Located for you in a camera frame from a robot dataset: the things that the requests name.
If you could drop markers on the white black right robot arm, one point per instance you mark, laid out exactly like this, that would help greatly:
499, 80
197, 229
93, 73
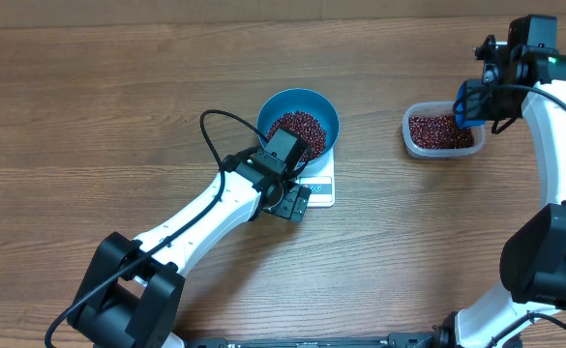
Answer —
523, 78

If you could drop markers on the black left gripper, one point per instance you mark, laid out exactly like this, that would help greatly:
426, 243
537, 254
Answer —
294, 205

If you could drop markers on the teal plastic bowl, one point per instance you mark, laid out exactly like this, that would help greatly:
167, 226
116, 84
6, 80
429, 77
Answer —
306, 100

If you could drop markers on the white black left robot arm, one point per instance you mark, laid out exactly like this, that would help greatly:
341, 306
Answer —
132, 288

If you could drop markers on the blue plastic scoop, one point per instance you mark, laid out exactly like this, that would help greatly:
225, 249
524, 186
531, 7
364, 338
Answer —
468, 104

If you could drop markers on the clear plastic container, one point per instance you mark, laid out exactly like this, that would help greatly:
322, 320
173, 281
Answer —
435, 108

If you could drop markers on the white digital kitchen scale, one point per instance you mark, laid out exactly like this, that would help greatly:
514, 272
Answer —
319, 177

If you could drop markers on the red adzuki beans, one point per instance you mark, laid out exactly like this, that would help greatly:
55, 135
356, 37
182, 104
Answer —
427, 132

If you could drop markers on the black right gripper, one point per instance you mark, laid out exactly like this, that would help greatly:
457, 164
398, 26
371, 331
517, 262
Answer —
520, 116

